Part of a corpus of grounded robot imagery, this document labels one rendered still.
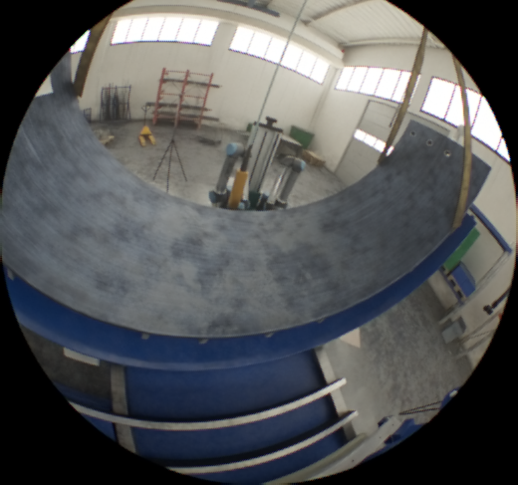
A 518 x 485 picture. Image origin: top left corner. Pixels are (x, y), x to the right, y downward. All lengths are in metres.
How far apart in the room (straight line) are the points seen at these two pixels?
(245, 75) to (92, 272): 10.92
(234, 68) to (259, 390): 11.45
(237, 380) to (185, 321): 0.94
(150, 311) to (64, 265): 0.29
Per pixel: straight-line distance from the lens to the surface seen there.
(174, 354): 0.98
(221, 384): 1.43
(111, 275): 0.59
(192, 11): 11.38
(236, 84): 10.96
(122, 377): 1.45
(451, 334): 5.76
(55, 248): 0.60
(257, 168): 2.24
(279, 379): 1.55
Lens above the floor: 1.98
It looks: 37 degrees down
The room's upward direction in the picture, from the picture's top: 22 degrees clockwise
